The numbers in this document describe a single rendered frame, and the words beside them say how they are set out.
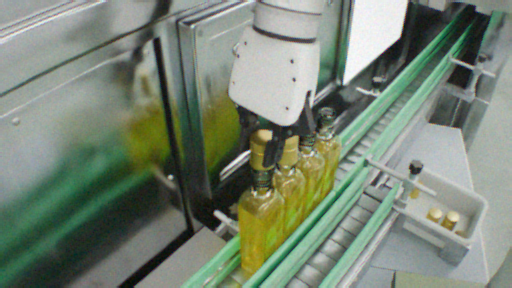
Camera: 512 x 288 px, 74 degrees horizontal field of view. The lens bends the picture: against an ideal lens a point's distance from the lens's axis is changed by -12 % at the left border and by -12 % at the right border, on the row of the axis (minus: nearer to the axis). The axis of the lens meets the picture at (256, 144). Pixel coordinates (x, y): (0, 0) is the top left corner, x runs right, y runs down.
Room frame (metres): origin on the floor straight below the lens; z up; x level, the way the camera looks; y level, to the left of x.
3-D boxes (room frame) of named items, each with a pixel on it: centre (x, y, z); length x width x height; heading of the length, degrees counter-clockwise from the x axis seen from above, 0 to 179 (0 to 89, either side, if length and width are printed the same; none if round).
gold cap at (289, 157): (0.43, -0.04, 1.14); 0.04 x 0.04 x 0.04
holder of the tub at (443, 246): (0.58, -0.43, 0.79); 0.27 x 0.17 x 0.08; 50
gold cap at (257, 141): (0.38, -0.01, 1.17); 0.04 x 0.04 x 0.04
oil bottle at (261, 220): (0.38, -0.01, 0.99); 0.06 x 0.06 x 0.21; 50
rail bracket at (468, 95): (1.03, -0.71, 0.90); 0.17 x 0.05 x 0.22; 50
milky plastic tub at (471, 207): (0.57, -0.45, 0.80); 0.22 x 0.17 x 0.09; 50
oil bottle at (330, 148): (0.52, -0.12, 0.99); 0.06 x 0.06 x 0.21; 50
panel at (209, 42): (0.82, -0.19, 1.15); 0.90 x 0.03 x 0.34; 140
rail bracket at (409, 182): (0.54, -0.30, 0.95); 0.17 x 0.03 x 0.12; 50
